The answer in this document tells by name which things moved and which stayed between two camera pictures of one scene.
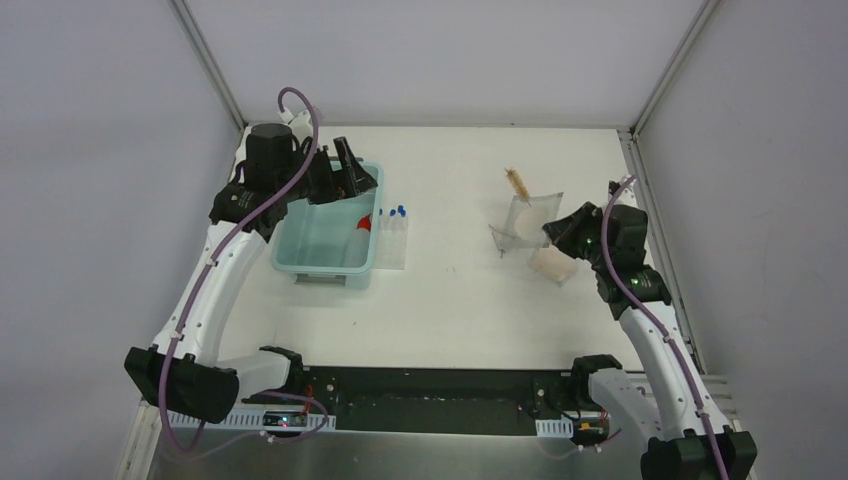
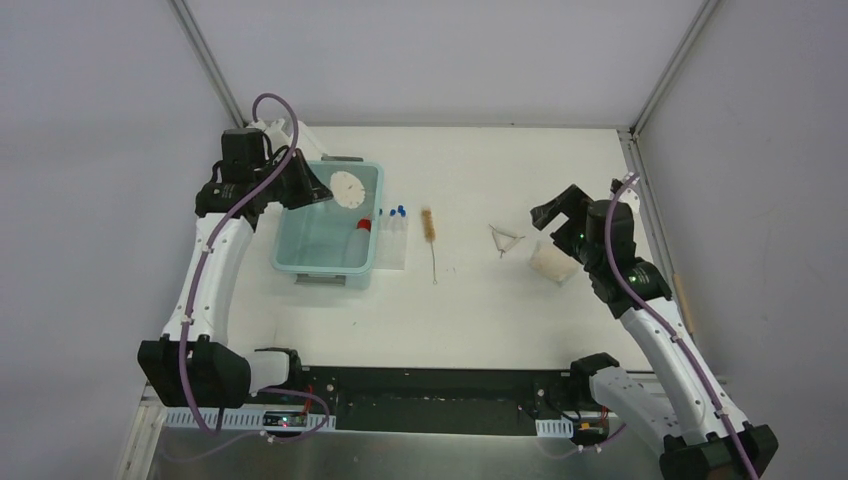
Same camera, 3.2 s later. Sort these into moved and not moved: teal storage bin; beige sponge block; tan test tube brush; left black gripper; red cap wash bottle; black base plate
Moved: tan test tube brush; left black gripper
Not moved: teal storage bin; red cap wash bottle; beige sponge block; black base plate
